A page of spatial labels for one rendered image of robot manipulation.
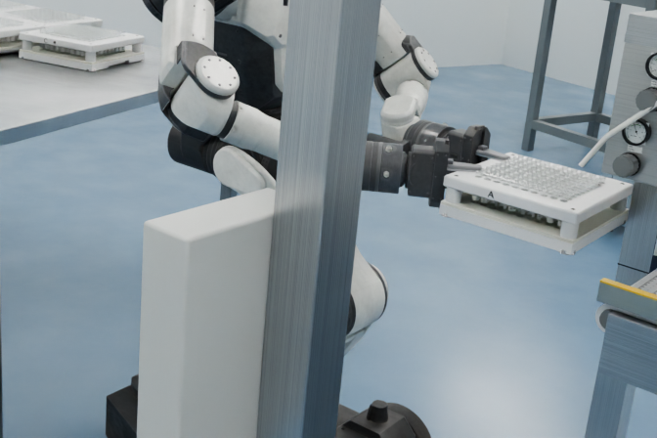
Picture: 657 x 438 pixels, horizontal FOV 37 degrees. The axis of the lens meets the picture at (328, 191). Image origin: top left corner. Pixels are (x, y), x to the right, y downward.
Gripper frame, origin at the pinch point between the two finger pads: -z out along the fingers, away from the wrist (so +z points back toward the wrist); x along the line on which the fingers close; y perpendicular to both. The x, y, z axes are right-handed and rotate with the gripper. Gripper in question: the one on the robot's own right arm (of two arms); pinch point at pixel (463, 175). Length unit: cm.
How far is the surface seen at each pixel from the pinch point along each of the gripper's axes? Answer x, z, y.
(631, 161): -12.8, -20.2, 31.5
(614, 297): 9.6, -22.5, 26.4
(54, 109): 6, 89, -44
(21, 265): 87, 137, -143
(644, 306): 9.5, -26.4, 29.0
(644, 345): 15.5, -27.3, 29.6
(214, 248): -14, 28, 84
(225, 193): 45, 62, -118
